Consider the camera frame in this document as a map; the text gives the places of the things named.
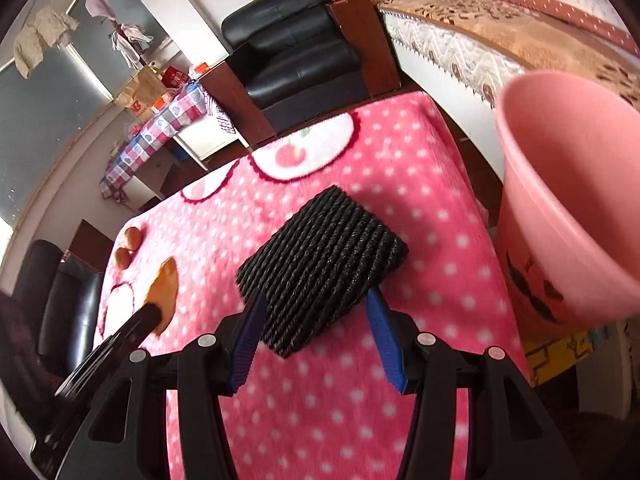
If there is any red box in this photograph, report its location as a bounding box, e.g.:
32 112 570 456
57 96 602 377
162 66 189 91

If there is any frosted glass window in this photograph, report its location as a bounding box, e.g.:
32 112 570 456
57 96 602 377
0 0 176 231

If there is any coat rack with clothes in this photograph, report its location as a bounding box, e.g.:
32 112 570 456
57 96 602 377
85 0 156 69

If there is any bed with white mattress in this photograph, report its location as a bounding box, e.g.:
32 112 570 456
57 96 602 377
370 0 640 161

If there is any pink plastic bucket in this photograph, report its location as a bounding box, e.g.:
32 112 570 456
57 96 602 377
492 70 640 344

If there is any black leather chair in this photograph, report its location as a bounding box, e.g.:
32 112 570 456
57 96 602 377
12 240 106 377

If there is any beige hanging cloth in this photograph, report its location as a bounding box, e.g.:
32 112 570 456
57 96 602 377
12 7 81 79

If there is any white table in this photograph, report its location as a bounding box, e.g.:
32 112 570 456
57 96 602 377
120 110 251 211

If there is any black leather armchair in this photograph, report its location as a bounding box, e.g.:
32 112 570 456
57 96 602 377
221 0 402 147

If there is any brown paper bag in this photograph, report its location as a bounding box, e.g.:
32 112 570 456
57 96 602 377
114 67 169 121

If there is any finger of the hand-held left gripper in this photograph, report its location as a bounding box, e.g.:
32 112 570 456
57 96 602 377
99 302 164 357

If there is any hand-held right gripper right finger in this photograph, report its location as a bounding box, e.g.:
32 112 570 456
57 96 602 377
365 287 581 480

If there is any brown fruit peel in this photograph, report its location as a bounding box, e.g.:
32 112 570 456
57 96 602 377
142 256 180 337

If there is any pink polka dot blanket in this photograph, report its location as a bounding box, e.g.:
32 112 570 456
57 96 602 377
92 92 531 480

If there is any dark wooden cabinet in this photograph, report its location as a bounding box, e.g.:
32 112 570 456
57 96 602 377
69 219 117 262

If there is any checkered cloth side table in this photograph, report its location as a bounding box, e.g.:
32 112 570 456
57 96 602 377
99 82 222 196

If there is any yellow patterned mat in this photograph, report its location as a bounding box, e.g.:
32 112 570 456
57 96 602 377
525 327 617 387

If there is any black foam net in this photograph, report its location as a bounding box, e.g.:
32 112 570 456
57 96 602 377
235 185 409 359

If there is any brown floral blanket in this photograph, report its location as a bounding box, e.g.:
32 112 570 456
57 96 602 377
375 0 640 111

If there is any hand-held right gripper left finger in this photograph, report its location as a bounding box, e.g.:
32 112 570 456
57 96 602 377
52 292 268 480

